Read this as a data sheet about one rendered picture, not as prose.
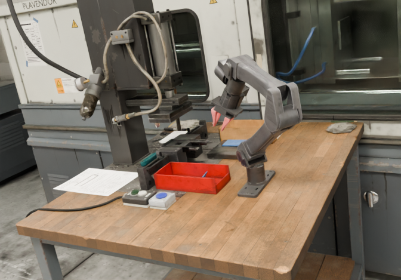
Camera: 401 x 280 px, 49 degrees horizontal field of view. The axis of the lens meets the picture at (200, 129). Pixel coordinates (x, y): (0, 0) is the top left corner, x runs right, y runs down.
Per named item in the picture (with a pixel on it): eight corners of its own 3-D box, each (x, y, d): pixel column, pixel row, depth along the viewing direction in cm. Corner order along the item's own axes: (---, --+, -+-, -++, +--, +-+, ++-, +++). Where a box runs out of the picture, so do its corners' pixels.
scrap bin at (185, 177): (216, 194, 151) (213, 178, 149) (156, 188, 163) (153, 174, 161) (231, 180, 161) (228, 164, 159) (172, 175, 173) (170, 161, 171)
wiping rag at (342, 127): (323, 136, 191) (353, 134, 184) (321, 130, 190) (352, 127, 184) (329, 126, 202) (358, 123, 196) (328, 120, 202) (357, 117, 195)
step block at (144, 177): (147, 190, 162) (142, 168, 160) (141, 190, 164) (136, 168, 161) (157, 183, 168) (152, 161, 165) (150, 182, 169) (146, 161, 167)
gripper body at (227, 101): (217, 100, 157) (224, 82, 153) (241, 113, 154) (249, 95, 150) (209, 105, 152) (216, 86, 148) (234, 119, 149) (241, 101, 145)
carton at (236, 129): (273, 145, 189) (271, 128, 187) (221, 144, 201) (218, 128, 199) (282, 135, 200) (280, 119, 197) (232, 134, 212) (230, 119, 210)
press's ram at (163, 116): (173, 130, 169) (160, 53, 161) (120, 129, 182) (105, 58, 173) (196, 116, 184) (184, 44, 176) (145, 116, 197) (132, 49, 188)
